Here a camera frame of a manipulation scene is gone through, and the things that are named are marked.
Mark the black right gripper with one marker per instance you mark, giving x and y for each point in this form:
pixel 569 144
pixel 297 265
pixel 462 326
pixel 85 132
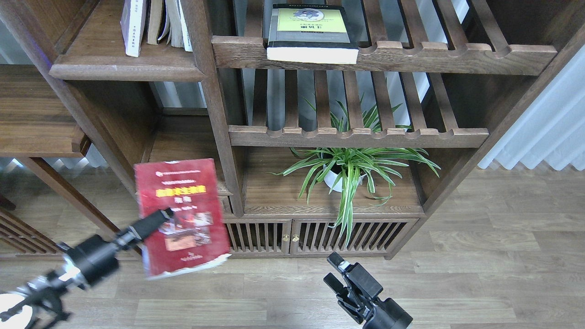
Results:
pixel 359 297

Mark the yellow and black book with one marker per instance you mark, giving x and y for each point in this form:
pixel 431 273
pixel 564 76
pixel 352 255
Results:
pixel 311 33

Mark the white curtain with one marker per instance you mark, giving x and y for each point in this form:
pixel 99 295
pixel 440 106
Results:
pixel 551 130

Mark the white plant pot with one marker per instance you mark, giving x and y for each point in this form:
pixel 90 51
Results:
pixel 334 180

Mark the brass cabinet door knobs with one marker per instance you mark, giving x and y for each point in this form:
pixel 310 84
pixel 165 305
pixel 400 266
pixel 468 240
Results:
pixel 288 238

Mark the pale lilac paperback book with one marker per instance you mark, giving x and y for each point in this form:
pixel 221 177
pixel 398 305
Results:
pixel 132 25

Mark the upright white books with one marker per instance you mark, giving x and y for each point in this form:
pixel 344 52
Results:
pixel 175 29

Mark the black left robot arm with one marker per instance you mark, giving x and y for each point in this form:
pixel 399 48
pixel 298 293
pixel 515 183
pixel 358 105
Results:
pixel 19 308

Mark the upright tan book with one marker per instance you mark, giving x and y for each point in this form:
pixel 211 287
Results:
pixel 155 21

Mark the green spider plant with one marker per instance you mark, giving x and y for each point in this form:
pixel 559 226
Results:
pixel 372 160

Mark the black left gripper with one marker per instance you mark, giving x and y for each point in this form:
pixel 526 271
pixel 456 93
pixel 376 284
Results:
pixel 95 259

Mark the red paperback book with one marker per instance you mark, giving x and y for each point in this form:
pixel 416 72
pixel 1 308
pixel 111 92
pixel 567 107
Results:
pixel 194 238

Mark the dark wooden bookshelf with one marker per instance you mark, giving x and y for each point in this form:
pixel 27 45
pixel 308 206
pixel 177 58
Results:
pixel 169 104

